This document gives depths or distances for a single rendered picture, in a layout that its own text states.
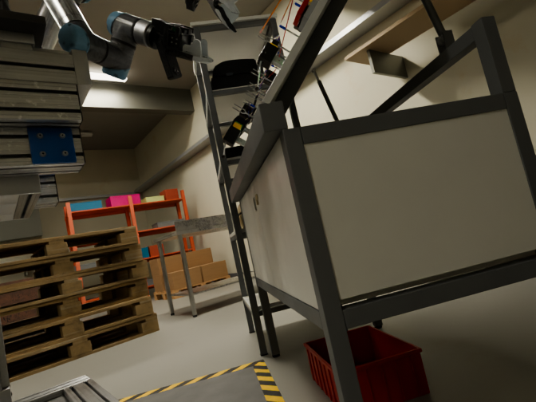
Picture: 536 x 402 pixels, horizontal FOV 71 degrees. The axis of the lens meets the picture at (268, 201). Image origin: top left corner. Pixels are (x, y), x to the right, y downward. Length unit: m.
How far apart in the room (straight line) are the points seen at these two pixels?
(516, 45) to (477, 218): 2.85
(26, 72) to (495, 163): 1.09
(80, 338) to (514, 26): 4.17
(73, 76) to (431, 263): 0.93
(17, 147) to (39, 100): 0.11
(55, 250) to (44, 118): 2.46
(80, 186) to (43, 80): 9.21
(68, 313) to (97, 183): 7.12
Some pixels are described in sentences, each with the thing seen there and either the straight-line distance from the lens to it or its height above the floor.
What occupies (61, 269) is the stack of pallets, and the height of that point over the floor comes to 0.69.
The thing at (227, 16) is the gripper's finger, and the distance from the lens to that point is 1.30.
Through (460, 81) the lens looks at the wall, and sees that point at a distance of 3.86.
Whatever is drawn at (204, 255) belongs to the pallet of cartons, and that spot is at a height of 0.54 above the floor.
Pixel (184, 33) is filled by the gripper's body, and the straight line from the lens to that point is 1.20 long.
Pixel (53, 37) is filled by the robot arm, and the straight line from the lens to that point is 1.62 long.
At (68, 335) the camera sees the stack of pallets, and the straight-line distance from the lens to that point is 3.39.
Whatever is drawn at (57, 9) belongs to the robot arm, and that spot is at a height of 1.32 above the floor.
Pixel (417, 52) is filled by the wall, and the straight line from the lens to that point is 4.11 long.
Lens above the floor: 0.58
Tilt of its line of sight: 6 degrees up
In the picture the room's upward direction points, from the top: 12 degrees counter-clockwise
